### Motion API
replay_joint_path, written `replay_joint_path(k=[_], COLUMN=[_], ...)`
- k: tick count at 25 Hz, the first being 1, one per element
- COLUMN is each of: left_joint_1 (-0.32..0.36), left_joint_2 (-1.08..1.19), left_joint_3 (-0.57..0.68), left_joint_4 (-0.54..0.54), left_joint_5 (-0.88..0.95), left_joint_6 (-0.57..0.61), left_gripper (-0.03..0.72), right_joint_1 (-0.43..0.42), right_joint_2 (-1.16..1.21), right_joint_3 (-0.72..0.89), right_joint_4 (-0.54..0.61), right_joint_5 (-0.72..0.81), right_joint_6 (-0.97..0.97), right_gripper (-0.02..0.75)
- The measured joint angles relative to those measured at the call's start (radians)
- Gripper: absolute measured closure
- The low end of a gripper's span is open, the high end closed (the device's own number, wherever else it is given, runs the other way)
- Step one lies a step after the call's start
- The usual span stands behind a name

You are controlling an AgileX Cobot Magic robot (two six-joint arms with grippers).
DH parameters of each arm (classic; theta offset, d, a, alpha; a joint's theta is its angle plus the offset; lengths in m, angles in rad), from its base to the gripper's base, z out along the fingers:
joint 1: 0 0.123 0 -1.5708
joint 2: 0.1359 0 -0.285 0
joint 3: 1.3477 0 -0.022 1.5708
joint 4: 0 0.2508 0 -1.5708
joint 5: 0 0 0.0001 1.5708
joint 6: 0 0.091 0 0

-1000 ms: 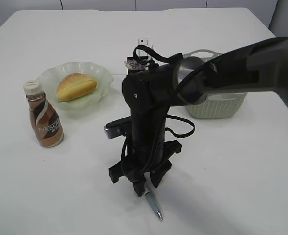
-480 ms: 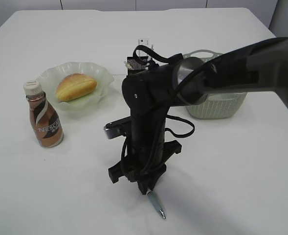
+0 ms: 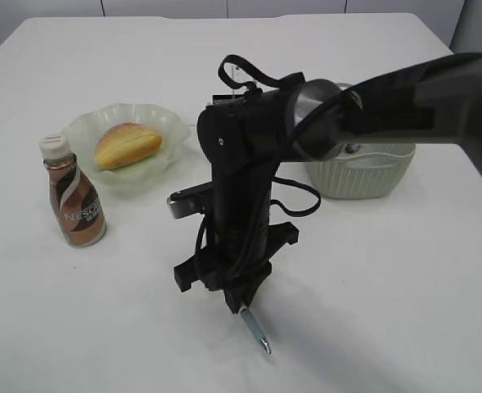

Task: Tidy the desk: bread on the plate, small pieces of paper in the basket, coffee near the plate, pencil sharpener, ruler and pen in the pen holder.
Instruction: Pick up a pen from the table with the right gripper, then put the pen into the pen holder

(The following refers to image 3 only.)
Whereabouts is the clear plastic ruler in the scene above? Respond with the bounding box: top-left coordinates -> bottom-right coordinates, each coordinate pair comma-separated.
230,65 -> 253,95

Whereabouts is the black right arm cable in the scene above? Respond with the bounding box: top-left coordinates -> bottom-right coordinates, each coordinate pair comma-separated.
193,53 -> 322,287

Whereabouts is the blue paper ball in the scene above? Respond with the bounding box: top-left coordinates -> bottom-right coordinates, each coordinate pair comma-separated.
345,143 -> 361,155

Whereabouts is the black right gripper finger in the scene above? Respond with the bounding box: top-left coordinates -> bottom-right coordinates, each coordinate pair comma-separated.
223,282 -> 259,314

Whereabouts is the brown coffee bottle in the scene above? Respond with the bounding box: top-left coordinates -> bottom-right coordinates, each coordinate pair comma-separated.
38,134 -> 106,247

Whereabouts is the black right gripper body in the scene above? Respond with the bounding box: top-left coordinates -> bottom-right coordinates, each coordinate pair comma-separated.
173,222 -> 299,292

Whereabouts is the yellow bread roll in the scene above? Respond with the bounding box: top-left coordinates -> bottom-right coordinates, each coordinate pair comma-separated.
93,123 -> 163,170

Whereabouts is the light blue pen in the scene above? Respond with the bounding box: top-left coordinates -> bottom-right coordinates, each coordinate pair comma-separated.
239,305 -> 273,355

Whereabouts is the pale green glass plate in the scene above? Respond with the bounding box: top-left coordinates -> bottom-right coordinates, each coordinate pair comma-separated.
62,103 -> 190,185

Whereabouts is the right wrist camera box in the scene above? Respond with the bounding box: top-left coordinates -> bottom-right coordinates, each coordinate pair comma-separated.
167,182 -> 214,219

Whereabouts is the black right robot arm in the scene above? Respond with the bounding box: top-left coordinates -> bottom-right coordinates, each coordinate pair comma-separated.
168,53 -> 482,313

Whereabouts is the black mesh pen holder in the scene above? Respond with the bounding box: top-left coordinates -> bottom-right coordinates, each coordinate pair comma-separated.
211,94 -> 242,106

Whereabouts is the grey green plastic basket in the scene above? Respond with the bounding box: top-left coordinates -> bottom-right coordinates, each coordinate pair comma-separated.
305,83 -> 417,201

